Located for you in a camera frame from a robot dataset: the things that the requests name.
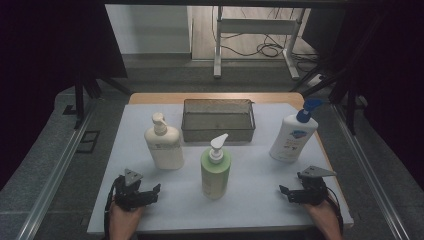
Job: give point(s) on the white cabinet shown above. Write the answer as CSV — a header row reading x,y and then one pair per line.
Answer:
x,y
148,30

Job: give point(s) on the black tripod stand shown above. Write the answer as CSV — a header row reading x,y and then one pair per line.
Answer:
x,y
350,100
79,100

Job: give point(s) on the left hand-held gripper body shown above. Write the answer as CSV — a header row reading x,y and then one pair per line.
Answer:
x,y
128,195

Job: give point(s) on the green pump bottle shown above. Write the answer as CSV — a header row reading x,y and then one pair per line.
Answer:
x,y
215,173

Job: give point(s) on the cream pump bottle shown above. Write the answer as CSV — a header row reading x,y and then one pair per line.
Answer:
x,y
165,146

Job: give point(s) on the aluminium rail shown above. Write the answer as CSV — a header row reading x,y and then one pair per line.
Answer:
x,y
370,173
53,173

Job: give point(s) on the person's left hand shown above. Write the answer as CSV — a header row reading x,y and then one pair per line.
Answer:
x,y
125,221

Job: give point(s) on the person's right hand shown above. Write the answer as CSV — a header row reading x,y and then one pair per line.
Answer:
x,y
318,213

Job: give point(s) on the white power strip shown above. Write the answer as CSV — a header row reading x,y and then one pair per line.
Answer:
x,y
316,80

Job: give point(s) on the white bottle with blue pump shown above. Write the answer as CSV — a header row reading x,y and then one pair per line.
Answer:
x,y
293,136

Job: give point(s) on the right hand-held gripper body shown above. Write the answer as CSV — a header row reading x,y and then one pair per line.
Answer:
x,y
313,191

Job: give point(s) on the pale blue table mat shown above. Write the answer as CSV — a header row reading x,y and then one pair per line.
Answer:
x,y
256,200

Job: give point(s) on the white desk frame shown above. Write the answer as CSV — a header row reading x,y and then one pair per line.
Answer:
x,y
256,26

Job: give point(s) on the metal mesh basket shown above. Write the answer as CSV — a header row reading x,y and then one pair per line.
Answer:
x,y
218,128

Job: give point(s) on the dark curtain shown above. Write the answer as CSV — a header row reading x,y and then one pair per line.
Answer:
x,y
393,83
40,66

